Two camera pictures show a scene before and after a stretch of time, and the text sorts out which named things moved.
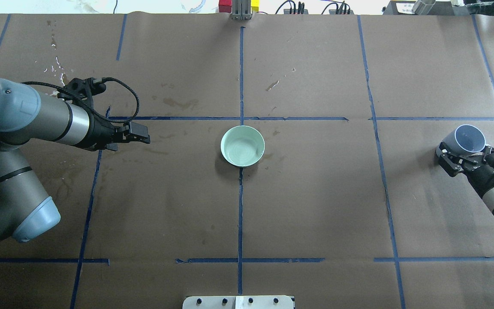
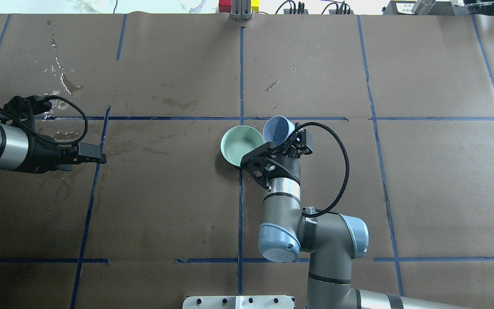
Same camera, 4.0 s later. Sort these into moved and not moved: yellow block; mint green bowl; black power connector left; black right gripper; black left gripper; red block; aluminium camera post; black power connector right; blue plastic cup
Moved: black left gripper; black right gripper; blue plastic cup
Not moved: yellow block; black power connector left; red block; black power connector right; mint green bowl; aluminium camera post
